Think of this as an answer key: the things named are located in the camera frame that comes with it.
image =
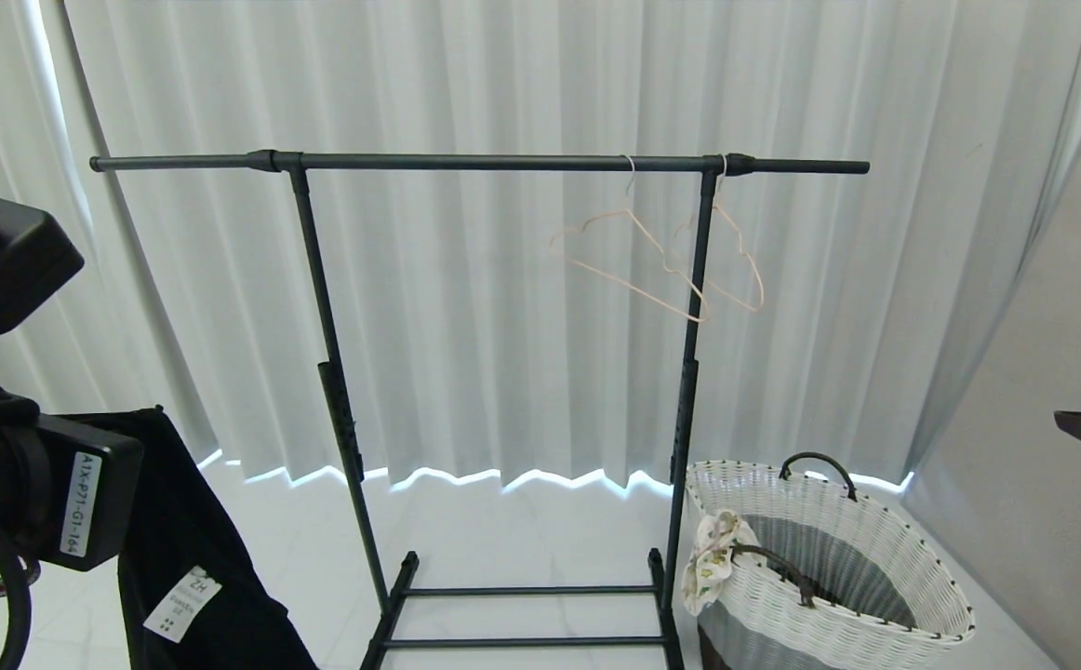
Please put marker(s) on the black clothes rack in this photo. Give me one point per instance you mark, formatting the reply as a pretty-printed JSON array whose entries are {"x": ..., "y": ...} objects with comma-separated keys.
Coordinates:
[{"x": 457, "y": 162}]

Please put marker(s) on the white curtain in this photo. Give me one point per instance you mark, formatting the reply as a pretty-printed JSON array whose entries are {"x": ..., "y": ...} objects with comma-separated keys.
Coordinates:
[{"x": 503, "y": 372}]

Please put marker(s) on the black garment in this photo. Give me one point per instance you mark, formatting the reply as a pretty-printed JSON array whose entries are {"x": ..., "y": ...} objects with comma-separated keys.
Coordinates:
[{"x": 196, "y": 521}]

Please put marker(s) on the pink clothes hanger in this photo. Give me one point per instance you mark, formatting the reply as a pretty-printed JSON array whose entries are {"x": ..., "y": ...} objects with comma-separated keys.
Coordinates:
[
  {"x": 627, "y": 287},
  {"x": 736, "y": 301}
]

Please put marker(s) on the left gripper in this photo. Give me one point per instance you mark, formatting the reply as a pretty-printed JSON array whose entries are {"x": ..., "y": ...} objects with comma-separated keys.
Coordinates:
[{"x": 103, "y": 502}]

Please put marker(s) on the white laundry basket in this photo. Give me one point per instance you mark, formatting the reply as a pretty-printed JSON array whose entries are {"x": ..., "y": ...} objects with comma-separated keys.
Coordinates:
[{"x": 829, "y": 642}]

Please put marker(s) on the cream printed garment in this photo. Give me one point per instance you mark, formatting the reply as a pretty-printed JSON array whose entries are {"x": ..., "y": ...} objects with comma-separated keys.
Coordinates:
[{"x": 713, "y": 558}]

